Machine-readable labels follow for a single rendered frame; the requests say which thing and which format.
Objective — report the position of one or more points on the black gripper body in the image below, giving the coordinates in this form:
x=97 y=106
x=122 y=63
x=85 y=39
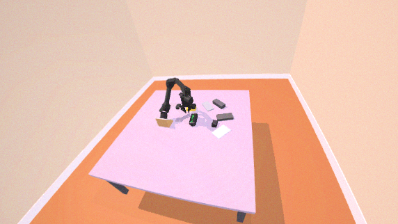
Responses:
x=185 y=105

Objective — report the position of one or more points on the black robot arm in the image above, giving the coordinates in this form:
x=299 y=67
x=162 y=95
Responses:
x=185 y=95

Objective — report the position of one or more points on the dark grey rounded unit with white label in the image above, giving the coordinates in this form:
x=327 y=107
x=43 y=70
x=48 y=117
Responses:
x=193 y=119

